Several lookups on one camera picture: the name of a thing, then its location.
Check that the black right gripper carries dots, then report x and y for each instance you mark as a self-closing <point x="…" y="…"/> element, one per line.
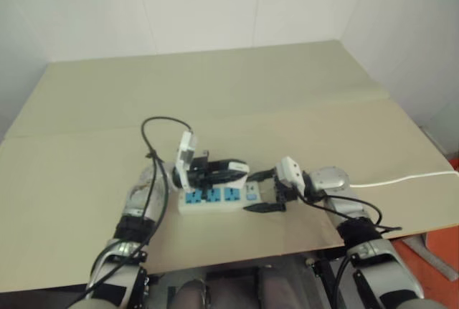
<point x="283" y="194"/>

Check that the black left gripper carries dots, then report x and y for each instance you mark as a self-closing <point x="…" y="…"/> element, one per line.
<point x="201" y="175"/>

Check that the white charger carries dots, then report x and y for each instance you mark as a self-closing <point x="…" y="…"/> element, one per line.
<point x="241" y="178"/>

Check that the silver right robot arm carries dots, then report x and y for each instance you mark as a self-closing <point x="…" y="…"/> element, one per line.
<point x="331" y="180"/>

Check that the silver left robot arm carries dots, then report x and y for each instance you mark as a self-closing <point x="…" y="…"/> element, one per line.
<point x="141" y="198"/>

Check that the white power strip blue sockets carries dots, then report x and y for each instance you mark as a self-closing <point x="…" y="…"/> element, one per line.
<point x="215" y="205"/>

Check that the dark rounded shape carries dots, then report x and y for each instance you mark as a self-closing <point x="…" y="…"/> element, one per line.
<point x="193" y="293"/>

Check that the grey chair leg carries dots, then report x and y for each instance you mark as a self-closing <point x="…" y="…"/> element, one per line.
<point x="432" y="255"/>

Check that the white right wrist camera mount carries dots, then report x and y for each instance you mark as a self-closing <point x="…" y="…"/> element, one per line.
<point x="291" y="171"/>

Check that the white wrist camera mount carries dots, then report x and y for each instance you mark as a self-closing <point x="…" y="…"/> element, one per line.
<point x="291" y="171"/>
<point x="185" y="165"/>

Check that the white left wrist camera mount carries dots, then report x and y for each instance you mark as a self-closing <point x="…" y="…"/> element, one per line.
<point x="185" y="165"/>

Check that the black table frame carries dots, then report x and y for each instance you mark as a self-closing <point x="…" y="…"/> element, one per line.
<point x="324" y="269"/>

